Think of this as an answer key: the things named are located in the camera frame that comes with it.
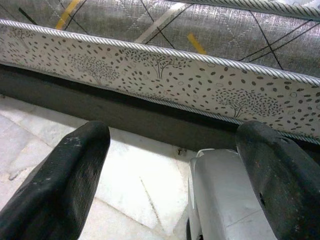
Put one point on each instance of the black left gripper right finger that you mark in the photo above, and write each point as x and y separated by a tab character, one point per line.
290	190

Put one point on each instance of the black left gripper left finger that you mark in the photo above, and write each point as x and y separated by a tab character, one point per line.
57	190

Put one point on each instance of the tree print base mattress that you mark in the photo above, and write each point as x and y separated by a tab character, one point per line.
175	75

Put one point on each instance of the black bed frame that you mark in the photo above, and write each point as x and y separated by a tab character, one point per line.
125	110

